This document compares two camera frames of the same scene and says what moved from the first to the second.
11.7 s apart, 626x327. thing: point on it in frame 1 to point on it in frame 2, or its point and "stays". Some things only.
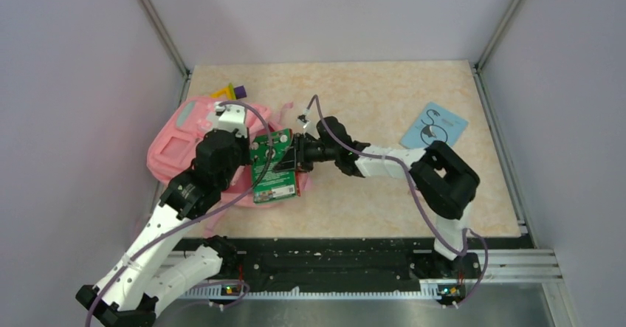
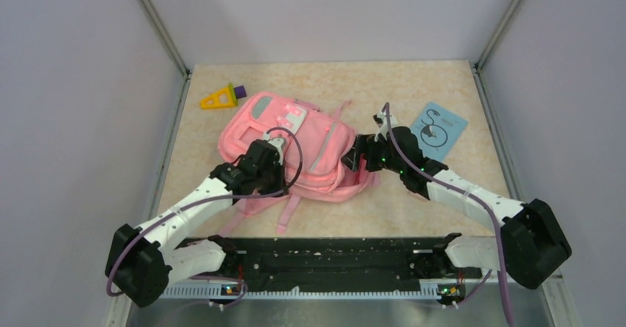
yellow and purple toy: (232, 93) stays
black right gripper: (296, 153) to (366, 145)
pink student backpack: (172, 147) to (289, 149)
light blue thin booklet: (435, 123) stays
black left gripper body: (242, 156) to (270, 180)
